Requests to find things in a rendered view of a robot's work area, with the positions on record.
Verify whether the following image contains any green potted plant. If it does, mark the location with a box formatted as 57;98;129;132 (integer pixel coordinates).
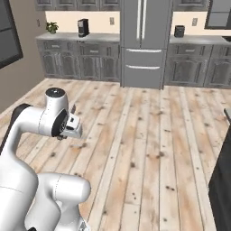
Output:
45;21;60;35

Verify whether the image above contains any black toaster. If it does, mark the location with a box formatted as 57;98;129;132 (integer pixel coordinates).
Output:
173;24;186;39

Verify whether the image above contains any dark window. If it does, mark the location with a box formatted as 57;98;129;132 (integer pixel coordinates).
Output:
0;0;24;69

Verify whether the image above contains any grey base cupboard run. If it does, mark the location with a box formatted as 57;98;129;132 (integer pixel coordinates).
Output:
35;32;122;83
163;34;231;89

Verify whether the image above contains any black coffee machine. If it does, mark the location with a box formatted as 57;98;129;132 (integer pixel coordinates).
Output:
77;18;90;39

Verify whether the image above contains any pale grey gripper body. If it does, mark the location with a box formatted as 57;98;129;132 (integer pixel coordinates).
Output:
63;124;84;140

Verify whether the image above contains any grey fridge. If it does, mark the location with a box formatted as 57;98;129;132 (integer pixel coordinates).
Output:
119;0;174;90

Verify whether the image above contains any grey wall cupboard run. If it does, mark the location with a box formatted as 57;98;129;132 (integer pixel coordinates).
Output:
34;0;122;13
172;0;209;13

